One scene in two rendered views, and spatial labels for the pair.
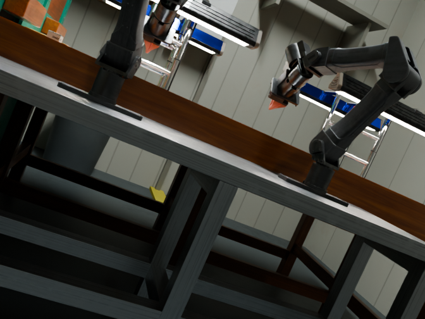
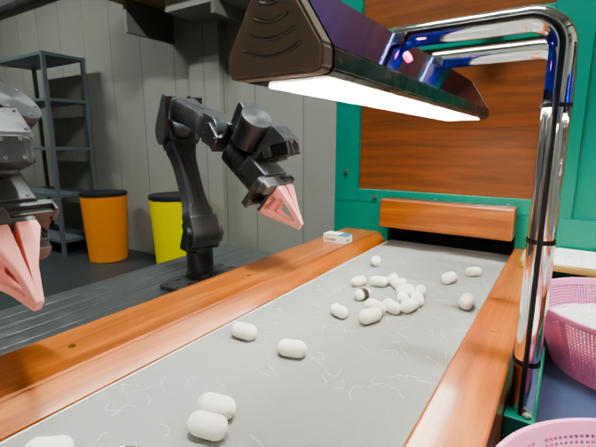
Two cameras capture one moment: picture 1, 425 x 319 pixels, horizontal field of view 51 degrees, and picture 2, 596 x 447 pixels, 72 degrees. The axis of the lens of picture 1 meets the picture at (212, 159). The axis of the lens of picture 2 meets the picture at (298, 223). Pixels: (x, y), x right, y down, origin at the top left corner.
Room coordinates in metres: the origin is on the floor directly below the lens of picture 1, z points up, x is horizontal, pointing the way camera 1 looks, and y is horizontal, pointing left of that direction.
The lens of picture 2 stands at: (1.91, -0.16, 1.00)
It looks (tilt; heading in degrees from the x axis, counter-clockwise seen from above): 11 degrees down; 139
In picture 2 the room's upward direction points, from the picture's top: straight up
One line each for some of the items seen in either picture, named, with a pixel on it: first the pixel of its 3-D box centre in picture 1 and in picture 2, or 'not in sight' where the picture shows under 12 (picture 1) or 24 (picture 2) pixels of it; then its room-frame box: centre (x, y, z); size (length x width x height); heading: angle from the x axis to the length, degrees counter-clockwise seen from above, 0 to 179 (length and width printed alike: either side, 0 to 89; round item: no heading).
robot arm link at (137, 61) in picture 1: (117, 61); (201, 238); (1.04, 0.29, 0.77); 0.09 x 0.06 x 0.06; 86
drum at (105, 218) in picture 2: not in sight; (106, 225); (-1.81, 0.88, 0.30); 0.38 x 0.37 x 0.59; 107
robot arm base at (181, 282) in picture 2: (107, 87); (199, 263); (1.03, 0.29, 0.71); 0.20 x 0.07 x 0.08; 107
